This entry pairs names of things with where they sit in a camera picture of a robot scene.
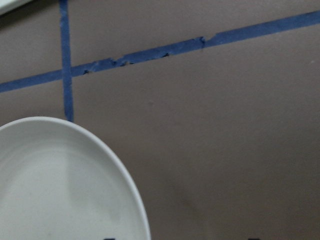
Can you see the white round plate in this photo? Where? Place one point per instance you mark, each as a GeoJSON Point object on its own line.
{"type": "Point", "coordinates": [58, 181]}

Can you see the cream bear tray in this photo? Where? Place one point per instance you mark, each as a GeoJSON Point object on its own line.
{"type": "Point", "coordinates": [9, 5]}

